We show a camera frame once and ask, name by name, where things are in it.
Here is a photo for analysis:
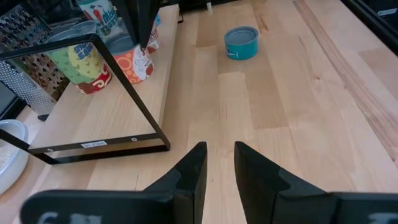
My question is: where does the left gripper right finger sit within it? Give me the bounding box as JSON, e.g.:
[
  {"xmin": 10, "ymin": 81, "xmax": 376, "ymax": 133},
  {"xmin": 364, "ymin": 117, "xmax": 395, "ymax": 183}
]
[{"xmin": 233, "ymin": 141, "xmax": 398, "ymax": 224}]

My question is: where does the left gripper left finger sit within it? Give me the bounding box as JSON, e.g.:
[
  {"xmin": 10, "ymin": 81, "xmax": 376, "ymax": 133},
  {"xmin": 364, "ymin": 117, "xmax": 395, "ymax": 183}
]
[{"xmin": 19, "ymin": 141, "xmax": 208, "ymax": 224}]

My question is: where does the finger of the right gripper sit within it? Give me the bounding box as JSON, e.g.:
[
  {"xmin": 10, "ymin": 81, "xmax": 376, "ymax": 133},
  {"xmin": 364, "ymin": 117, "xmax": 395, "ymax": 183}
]
[
  {"xmin": 133, "ymin": 0, "xmax": 161, "ymax": 49},
  {"xmin": 112, "ymin": 0, "xmax": 139, "ymax": 45}
]

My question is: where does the white and orange saucy can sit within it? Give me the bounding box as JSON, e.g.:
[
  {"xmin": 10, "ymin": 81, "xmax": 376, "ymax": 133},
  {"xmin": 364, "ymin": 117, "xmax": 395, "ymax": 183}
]
[{"xmin": 105, "ymin": 33, "xmax": 155, "ymax": 85}]

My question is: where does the green and yellow can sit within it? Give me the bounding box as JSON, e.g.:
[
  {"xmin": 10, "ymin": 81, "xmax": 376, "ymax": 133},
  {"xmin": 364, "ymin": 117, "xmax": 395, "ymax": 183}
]
[{"xmin": 45, "ymin": 28, "xmax": 114, "ymax": 95}]

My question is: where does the short teal tuna can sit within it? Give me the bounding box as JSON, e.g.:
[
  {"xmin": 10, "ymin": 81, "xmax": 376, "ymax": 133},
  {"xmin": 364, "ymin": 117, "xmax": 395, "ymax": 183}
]
[{"xmin": 223, "ymin": 25, "xmax": 260, "ymax": 61}]

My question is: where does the white mixed vegetables can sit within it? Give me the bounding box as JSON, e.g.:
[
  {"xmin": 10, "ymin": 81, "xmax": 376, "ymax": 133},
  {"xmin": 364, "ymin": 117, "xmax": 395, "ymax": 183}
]
[{"xmin": 75, "ymin": 0, "xmax": 126, "ymax": 42}]

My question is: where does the white bowl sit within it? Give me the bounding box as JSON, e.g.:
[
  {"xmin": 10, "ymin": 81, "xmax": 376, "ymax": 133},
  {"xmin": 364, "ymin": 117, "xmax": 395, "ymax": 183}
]
[{"xmin": 0, "ymin": 118, "xmax": 30, "ymax": 197}]

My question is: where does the metal box grater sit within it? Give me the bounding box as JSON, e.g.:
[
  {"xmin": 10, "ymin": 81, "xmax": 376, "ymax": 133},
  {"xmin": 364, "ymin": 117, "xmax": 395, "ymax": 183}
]
[{"xmin": 0, "ymin": 3, "xmax": 71, "ymax": 121}]

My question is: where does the black drawer cabinet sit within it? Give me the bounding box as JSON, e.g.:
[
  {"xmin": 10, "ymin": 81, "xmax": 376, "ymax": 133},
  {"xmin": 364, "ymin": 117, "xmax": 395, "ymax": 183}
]
[{"xmin": 360, "ymin": 0, "xmax": 398, "ymax": 24}]

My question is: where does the black table rig frame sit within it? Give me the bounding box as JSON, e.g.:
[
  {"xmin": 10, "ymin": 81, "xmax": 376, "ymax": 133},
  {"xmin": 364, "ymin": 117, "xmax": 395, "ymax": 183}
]
[{"xmin": 340, "ymin": 0, "xmax": 398, "ymax": 57}]

